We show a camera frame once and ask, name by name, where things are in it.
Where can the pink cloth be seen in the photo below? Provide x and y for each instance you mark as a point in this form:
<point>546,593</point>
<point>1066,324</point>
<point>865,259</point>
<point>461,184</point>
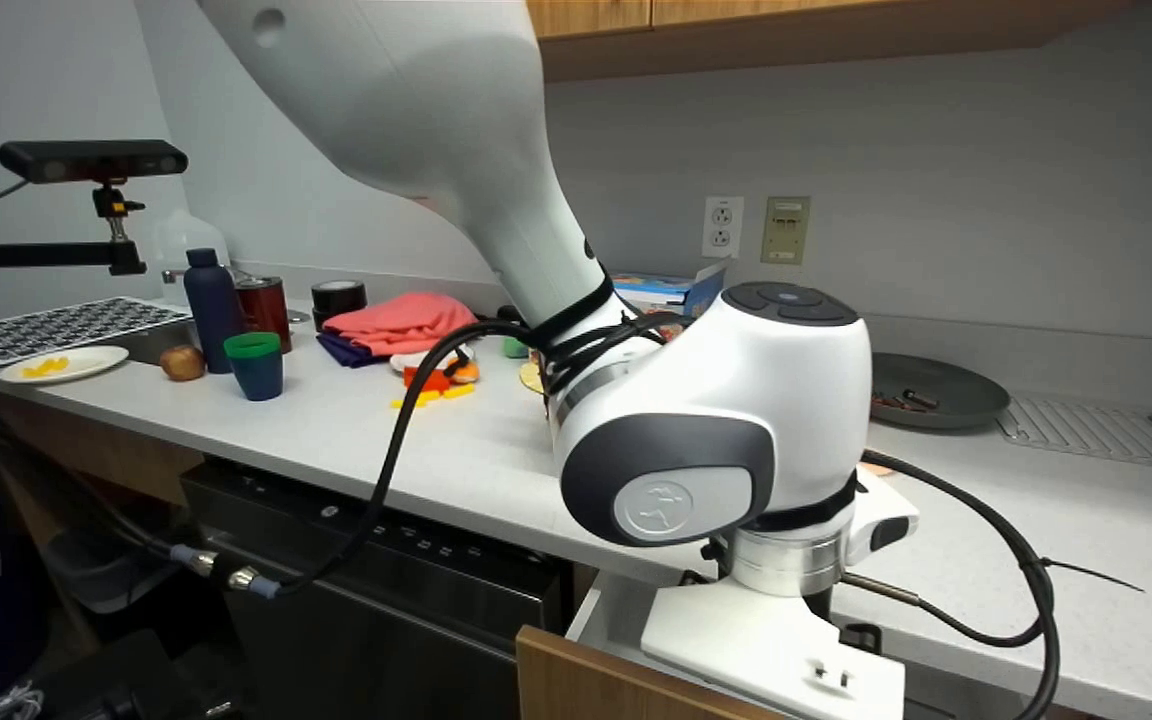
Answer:
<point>411,320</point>

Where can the white plate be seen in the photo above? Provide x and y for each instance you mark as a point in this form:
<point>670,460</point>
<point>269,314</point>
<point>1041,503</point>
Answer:
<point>64,365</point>

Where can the green lid blue cup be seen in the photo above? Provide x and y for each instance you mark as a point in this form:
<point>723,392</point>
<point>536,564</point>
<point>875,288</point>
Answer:
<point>258,360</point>

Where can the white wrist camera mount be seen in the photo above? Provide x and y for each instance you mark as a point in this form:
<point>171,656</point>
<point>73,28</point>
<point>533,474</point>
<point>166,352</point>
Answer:
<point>758,633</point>

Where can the white wall outlet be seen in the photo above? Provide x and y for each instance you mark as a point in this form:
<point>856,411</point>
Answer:
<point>723,225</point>

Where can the black dishwasher panel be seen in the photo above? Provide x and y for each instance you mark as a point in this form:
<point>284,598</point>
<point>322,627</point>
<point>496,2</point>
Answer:
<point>414,627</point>

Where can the beige wall switch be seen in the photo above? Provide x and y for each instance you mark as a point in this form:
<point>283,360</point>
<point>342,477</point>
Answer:
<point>784,228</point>

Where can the wooden upper cabinet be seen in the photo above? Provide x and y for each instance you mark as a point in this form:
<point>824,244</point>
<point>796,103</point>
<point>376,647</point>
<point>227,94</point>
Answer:
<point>654,36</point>

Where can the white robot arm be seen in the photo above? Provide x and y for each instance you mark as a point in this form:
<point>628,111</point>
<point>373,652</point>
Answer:
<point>746,425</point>

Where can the blue bottle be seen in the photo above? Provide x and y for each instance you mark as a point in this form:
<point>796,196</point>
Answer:
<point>215,307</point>

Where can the black camera on stand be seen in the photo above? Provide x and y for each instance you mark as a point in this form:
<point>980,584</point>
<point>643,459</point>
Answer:
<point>105,166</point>

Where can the blue toy food box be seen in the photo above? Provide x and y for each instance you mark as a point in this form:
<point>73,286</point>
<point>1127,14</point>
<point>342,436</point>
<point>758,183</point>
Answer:
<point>682,298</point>

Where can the black round pan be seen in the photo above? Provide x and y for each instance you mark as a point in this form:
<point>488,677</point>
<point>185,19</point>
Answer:
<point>935,398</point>

